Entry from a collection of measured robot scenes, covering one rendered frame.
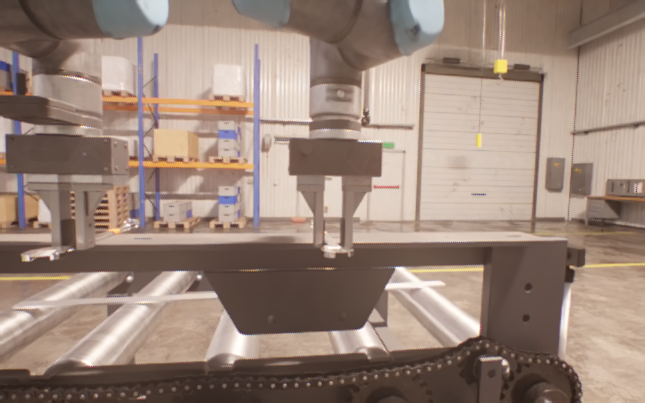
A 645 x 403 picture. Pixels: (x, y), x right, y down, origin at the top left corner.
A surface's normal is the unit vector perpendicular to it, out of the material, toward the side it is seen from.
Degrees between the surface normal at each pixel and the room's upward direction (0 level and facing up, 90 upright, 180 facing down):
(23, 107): 90
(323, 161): 90
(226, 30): 90
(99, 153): 90
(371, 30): 134
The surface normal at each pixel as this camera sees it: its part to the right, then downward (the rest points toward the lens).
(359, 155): 0.14, 0.07
